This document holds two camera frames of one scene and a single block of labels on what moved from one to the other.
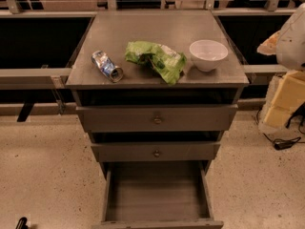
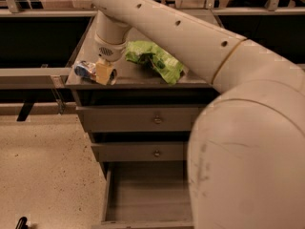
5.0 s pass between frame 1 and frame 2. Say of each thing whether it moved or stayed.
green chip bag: stayed
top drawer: stayed
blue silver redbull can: moved
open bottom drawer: stayed
